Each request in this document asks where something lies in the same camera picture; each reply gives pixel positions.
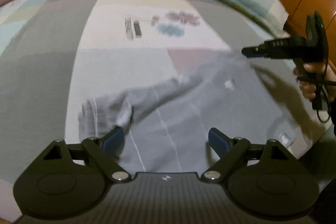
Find grey patterned pyjama trousers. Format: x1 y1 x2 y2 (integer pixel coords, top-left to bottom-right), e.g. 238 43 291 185
79 53 320 173

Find person's right hand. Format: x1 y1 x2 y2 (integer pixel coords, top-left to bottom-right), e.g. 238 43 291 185
293 61 335 101

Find patchwork pastel bed sheet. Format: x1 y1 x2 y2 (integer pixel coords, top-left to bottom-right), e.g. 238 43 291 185
1 0 312 223

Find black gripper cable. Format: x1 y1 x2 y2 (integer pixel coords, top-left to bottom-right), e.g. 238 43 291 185
296 26 336 124

